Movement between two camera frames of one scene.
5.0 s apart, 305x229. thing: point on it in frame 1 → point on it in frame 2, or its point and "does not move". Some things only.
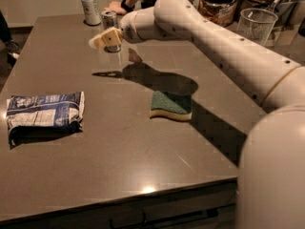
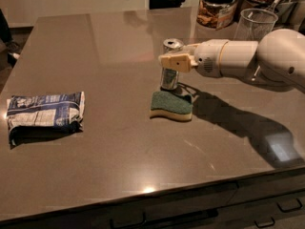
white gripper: (130, 29) → (207, 58)
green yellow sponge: (171, 104) does not move
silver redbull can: (109, 20) → (169, 78)
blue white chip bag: (44, 114) does not move
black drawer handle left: (132, 224) does not move
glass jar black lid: (219, 4) does not move
